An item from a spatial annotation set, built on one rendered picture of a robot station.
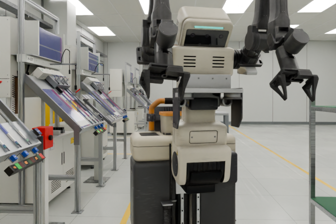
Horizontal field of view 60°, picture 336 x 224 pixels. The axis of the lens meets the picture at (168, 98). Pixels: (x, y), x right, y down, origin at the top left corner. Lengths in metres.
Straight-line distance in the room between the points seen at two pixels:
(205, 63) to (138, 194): 0.71
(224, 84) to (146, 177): 0.60
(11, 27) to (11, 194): 1.49
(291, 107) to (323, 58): 2.08
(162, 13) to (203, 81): 0.36
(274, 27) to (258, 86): 9.90
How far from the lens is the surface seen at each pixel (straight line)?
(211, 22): 1.19
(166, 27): 0.86
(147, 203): 1.52
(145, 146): 1.45
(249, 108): 10.91
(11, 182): 3.03
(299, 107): 11.44
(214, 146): 1.24
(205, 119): 1.26
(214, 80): 1.21
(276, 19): 1.12
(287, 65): 1.04
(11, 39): 3.00
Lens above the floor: 1.01
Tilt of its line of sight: level
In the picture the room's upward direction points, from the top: straight up
